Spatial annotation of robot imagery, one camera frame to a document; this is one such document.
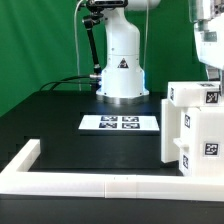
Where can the white door piece with knob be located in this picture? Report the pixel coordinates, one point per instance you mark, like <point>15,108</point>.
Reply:
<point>171,142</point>

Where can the white U-shaped frame border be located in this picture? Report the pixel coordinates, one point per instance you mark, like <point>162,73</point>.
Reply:
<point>17,179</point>

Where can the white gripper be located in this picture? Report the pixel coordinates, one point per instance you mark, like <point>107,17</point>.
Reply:
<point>209,40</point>

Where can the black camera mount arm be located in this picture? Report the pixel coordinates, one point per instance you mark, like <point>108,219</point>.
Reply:
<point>89,22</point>

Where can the white cabinet box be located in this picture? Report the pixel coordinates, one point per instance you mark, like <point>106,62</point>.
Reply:
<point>201,142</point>

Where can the white flat panel with tags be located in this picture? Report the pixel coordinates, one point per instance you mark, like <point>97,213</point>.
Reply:
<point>119,123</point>

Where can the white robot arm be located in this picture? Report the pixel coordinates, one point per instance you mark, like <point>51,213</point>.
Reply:
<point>122,79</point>

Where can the white block with tags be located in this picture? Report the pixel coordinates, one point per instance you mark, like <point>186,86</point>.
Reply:
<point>195,94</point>

